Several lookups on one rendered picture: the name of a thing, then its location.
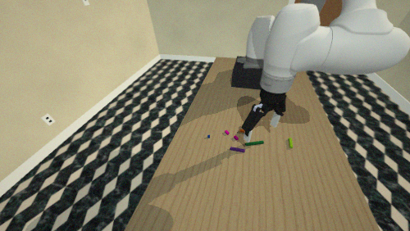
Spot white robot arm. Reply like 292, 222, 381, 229
237, 0, 410, 93

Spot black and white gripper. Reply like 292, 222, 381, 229
241, 88, 287, 143

